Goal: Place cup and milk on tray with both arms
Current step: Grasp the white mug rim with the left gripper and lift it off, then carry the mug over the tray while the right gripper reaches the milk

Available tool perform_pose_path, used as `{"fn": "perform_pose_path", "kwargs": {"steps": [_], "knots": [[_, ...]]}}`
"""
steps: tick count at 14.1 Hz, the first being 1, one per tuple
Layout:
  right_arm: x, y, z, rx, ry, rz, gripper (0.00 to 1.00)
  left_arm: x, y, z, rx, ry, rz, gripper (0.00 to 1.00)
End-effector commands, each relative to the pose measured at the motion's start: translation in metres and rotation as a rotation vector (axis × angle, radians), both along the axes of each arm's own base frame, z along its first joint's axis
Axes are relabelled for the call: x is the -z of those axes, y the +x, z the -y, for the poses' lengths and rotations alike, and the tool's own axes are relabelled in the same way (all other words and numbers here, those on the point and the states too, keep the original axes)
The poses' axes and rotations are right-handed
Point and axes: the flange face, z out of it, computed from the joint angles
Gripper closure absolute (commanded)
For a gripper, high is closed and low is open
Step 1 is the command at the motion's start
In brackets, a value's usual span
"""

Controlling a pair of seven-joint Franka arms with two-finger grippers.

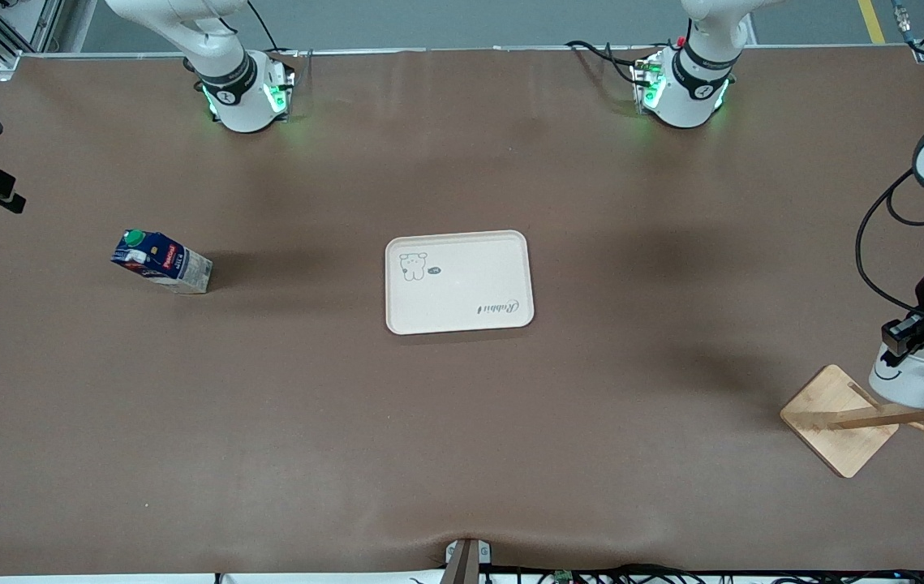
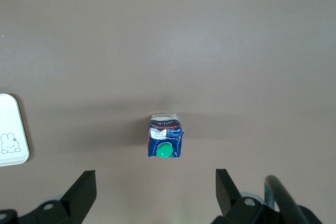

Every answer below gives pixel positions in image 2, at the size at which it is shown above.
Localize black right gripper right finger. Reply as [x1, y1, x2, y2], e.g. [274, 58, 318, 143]
[212, 168, 276, 224]

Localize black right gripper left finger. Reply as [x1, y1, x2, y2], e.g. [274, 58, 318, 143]
[34, 170, 97, 224]

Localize blue milk carton green cap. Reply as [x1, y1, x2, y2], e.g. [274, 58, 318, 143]
[145, 113, 185, 159]

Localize cream tray with rabbit print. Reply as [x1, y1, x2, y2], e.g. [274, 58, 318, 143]
[0, 93, 30, 167]

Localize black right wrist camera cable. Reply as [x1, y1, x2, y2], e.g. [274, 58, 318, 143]
[264, 174, 309, 224]

